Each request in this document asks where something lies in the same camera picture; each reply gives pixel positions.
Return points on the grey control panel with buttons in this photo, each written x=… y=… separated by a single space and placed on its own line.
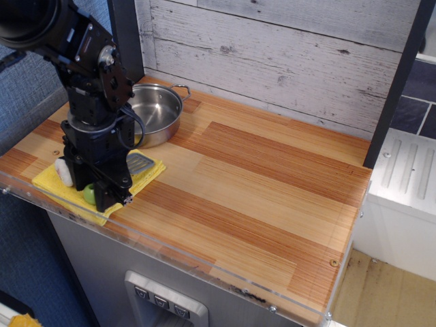
x=155 y=304

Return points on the stainless steel pot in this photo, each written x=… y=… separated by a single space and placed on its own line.
x=159 y=108

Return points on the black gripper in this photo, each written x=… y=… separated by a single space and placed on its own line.
x=98 y=154

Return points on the green handled grey spatula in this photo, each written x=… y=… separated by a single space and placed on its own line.
x=90 y=194

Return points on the right dark vertical post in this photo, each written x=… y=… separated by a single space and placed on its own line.
x=415 y=37

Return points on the plush sushi roll toy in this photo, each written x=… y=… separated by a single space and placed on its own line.
x=63 y=172

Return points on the clear acrylic edge guard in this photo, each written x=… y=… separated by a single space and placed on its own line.
x=276 y=241

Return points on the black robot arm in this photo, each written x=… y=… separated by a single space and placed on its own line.
x=84 y=54

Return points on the yellow folded cloth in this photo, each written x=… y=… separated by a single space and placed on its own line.
x=145 y=171

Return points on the left dark vertical post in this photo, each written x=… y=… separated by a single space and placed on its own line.
x=125 y=31

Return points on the yellow object bottom left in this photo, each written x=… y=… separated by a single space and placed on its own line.
x=23 y=321

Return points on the dark vertical post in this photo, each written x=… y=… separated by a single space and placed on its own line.
x=415 y=37
x=125 y=31

